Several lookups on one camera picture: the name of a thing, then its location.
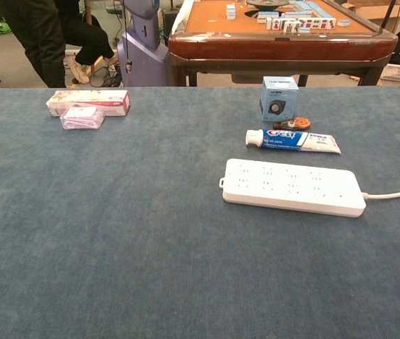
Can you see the purple plastic packet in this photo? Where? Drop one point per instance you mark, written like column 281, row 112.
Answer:
column 81, row 118

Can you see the Crest toothpaste tube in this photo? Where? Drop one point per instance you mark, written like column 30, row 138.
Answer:
column 291, row 140

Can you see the orange correction tape dispenser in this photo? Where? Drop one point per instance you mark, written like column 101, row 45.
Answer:
column 293, row 123

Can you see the long row of blue tiles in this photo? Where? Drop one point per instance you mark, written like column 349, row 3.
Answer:
column 312, row 7

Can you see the blue table cloth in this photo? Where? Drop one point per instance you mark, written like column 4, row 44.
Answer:
column 150, row 229

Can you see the single blue mahjong tile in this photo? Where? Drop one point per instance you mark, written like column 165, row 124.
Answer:
column 343, row 23

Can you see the row of standing mahjong tiles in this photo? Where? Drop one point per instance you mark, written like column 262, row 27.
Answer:
column 300, row 24

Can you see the brown mahjong table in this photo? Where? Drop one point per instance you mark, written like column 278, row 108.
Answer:
column 280, row 44

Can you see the person in black clothes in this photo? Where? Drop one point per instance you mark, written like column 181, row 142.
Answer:
column 55, row 39

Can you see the purple robot base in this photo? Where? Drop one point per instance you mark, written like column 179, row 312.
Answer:
column 145, row 49

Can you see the light blue speaker box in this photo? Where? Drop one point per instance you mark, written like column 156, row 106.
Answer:
column 279, row 100

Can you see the stack of blue mahjong tiles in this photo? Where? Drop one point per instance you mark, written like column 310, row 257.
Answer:
column 230, row 11

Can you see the white power strip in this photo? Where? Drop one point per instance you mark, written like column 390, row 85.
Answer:
column 293, row 189

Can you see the long pink white carton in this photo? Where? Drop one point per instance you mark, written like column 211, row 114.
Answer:
column 90, row 101

